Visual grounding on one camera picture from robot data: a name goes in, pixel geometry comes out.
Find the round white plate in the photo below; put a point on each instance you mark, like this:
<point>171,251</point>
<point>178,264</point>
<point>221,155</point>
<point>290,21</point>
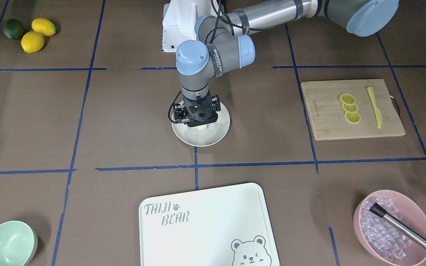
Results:
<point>215,132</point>

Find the white bear tray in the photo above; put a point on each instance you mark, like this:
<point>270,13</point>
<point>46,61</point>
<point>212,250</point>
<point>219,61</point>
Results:
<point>223,226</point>

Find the metal scoop black handle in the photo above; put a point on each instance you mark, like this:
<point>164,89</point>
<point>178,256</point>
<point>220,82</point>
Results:
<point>379,211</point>

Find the bamboo cutting board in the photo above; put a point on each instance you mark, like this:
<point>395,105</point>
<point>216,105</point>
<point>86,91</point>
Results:
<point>327,117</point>

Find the pink bowl with ice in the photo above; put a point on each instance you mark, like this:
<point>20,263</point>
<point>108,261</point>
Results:
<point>383,240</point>

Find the yellow lemon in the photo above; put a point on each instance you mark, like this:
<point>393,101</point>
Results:
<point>44,26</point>
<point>32,42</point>

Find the mint green bowl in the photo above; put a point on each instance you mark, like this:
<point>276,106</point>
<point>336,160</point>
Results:
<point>18,243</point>

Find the yellow plastic knife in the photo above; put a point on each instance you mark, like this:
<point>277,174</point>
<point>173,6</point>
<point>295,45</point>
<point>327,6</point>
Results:
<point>377,112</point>

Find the green lime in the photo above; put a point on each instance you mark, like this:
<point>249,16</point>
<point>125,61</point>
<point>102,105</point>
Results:
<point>14,29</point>

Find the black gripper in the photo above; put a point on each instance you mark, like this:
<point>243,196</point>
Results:
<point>178,113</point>

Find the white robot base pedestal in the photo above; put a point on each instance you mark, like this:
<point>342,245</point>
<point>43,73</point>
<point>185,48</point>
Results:
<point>179,19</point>

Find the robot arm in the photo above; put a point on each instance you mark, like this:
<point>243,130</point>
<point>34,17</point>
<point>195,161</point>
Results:
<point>223,44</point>

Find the lemon slice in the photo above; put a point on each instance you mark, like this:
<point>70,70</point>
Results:
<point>350,108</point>
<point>352,118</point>
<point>347,99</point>

